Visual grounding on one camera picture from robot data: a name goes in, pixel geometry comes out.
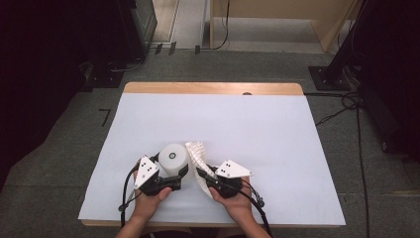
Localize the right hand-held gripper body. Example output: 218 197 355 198
209 159 255 199

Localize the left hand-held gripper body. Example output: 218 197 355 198
133 155 183 197

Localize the white waffle cloth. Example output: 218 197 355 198
184 141 220 199

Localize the person's left hand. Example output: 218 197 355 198
131 187 173 222

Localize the person's right hand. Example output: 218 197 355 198
208 178 258 226

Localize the wooden table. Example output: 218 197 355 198
78 81 341 229

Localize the black flat stand base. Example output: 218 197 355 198
82 60 126 89

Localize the black cabinet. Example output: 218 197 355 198
117 0 158 64

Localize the black stand with square base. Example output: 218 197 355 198
308 0 379 92

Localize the light wooden desk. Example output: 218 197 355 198
209 0 365 54

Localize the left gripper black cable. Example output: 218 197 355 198
117 163 144 230

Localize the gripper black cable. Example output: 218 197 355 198
238 179 273 238
117 163 144 230

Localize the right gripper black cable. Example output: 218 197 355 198
238 179 273 238

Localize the thin grey floor cable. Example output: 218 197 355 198
109 57 147 73

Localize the long black floor cable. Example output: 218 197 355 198
304 91 371 238

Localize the black hanging cable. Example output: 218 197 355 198
199 0 232 52

